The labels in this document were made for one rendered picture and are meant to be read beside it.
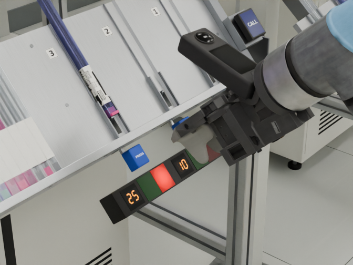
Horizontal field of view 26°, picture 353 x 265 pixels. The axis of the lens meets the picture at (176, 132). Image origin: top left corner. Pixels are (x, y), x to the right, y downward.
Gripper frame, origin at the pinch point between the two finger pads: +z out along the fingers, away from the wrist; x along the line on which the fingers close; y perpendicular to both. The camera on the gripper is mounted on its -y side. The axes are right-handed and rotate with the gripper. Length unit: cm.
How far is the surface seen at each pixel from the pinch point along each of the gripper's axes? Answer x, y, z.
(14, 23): 132, -84, 199
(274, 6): 54, -12, 16
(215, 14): 29.6, -13.8, 9.0
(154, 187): 0.3, 4.9, 10.8
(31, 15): 142, -84, 199
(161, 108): 8.6, -4.5, 9.8
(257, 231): 52, 28, 53
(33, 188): -18.5, -3.3, 7.4
